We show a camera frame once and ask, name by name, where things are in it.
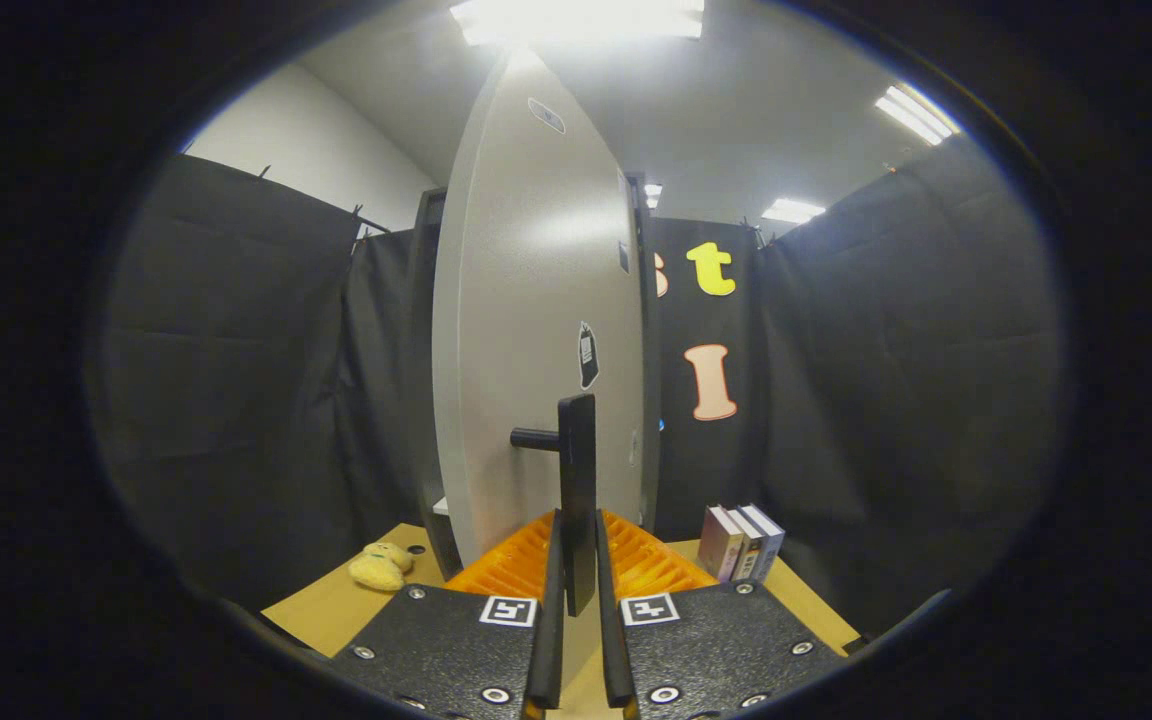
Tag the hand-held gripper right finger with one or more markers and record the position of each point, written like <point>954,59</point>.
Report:
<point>611,650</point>

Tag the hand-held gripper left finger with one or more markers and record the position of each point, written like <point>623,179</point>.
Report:
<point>548,650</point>

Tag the grey cabinet door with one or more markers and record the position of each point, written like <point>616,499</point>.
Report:
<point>526,300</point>

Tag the white spine book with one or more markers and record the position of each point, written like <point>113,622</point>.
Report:
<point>746,550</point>

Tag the yellow plush toy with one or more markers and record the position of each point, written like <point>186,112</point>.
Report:
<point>381,568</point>

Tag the blue grey book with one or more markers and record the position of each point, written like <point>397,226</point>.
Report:
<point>771,535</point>

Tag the dark grey cabinet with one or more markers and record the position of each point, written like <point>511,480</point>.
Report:
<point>428,300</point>

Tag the black backdrop cloth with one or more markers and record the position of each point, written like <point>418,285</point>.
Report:
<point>236,350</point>

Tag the small ceiling light panel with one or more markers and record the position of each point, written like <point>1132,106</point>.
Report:
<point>793,210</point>
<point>653,195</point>

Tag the double ceiling light panel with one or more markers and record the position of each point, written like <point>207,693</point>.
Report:
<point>916,113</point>

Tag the large ceiling light panel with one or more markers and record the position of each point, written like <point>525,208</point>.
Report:
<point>576,18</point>

